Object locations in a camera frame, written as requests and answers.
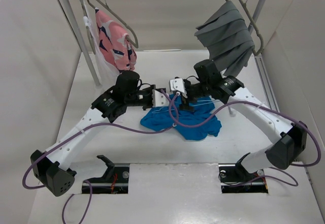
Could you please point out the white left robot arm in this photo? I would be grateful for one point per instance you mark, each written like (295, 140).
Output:
(52, 167)

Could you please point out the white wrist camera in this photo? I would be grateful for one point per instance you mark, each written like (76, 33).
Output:
(178, 85)
(159, 99)

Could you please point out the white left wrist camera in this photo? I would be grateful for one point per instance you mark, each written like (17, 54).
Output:
(159, 99)

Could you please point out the grey hanging garment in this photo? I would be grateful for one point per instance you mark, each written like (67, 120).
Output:
(227, 39)

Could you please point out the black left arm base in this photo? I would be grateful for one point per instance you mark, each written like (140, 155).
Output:
(113, 179)

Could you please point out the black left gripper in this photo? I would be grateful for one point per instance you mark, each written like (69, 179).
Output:
(149, 89)

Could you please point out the aluminium rail right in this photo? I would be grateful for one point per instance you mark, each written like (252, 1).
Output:
(266, 83)

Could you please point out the grey hanger under grey garment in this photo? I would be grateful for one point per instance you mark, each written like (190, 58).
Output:
(253, 26)

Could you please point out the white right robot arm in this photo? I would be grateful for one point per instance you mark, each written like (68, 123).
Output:
(288, 139)

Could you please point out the light blue wire hanger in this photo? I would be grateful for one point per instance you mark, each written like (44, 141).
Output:
(199, 103)

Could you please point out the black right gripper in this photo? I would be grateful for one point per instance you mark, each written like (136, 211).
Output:
(185, 104)

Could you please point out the white hanging garment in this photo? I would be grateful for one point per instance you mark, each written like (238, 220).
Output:
(107, 72)

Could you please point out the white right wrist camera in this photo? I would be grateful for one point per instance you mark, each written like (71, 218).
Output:
(178, 85)

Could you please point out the blue t shirt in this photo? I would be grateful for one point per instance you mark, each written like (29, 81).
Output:
(160, 121)

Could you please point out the pink patterned garment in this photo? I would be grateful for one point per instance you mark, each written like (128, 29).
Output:
(113, 44)

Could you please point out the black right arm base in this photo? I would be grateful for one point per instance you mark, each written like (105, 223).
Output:
(233, 181)

